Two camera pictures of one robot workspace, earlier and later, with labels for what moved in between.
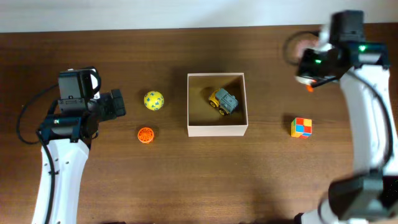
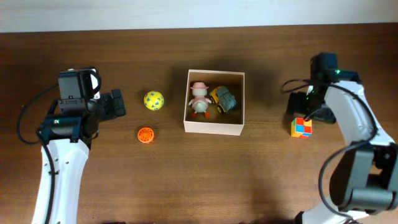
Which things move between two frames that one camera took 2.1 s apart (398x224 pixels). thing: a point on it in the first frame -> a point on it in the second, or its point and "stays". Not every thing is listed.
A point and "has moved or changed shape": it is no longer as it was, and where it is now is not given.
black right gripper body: (311, 65) -> (312, 107)
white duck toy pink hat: (308, 87) has moved or changed shape
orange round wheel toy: (145, 135) stays
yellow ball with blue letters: (153, 100) stays
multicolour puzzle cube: (301, 127) stays
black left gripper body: (109, 107) stays
